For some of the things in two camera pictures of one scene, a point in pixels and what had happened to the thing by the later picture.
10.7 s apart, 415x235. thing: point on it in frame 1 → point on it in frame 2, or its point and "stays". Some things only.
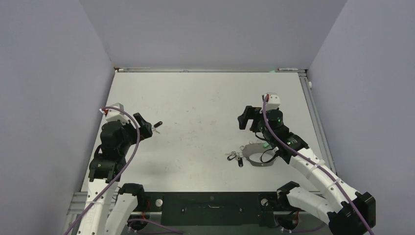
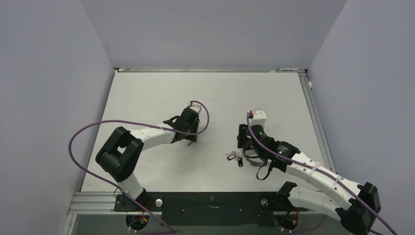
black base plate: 210,209 stays
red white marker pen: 285,69 stays
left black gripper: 144,130 → 190,137
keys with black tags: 237,155 stays
